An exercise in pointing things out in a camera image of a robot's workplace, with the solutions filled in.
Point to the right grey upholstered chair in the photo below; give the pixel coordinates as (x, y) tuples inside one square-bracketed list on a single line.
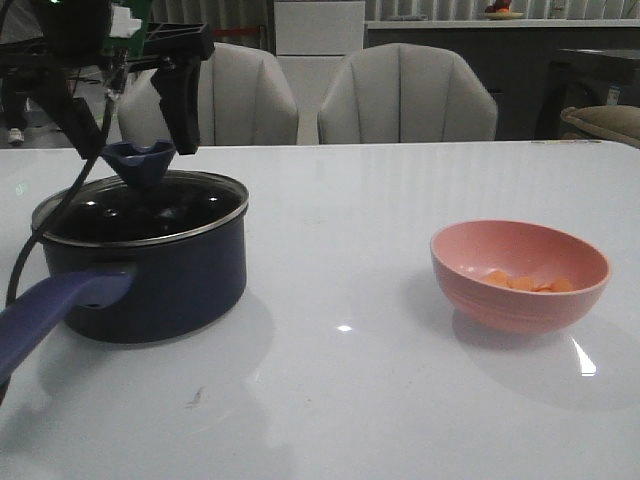
[(405, 93)]

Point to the dark blue saucepan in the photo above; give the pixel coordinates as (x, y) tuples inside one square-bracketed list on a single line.
[(128, 295)]

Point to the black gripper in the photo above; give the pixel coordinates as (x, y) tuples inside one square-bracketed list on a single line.
[(111, 35)]

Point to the red barrier belt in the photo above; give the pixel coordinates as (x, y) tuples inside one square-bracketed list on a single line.
[(239, 31)]

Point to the white cabinet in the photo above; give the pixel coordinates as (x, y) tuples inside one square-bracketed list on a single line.
[(311, 38)]

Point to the orange ham slice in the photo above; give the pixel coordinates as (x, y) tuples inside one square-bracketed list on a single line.
[(523, 283), (497, 278), (558, 285)]

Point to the fruit plate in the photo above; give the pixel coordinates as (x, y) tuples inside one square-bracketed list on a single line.
[(501, 10)]

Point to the grey curtain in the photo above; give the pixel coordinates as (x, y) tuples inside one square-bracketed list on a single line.
[(222, 14)]

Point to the beige cushion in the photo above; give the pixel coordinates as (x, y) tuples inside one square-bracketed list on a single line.
[(616, 123)]

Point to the pink bowl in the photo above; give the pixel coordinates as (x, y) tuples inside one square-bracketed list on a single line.
[(464, 252)]

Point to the left grey upholstered chair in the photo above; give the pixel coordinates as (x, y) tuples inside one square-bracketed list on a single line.
[(243, 99)]

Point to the person in background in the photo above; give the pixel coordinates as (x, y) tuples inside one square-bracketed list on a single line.
[(19, 24)]

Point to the grey upholstered chair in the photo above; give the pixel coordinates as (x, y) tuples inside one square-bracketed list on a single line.
[(243, 99), (405, 93)]

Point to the glass lid blue knob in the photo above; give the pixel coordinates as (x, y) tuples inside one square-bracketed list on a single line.
[(145, 202)]

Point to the dark counter white top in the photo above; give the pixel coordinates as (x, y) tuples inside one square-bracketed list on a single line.
[(510, 57)]

